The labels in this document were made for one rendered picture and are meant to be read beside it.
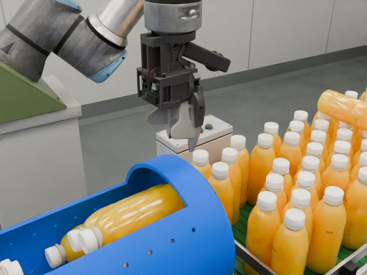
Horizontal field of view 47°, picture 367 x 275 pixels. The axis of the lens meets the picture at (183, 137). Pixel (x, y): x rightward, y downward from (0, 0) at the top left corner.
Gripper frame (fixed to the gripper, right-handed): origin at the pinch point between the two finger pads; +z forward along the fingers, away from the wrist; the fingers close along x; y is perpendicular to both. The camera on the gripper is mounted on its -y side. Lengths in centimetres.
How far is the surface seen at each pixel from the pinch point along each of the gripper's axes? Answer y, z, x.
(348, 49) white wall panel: -425, 107, -223
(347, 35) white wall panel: -417, 90, -225
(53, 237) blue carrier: 22.9, 20.0, -12.1
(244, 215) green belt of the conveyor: -28.3, 37.3, -8.9
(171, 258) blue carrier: 12.7, 11.7, 13.8
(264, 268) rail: -12.2, 30.0, 12.3
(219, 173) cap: -15.3, 16.9, -6.3
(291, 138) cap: -40.9, 16.0, -6.4
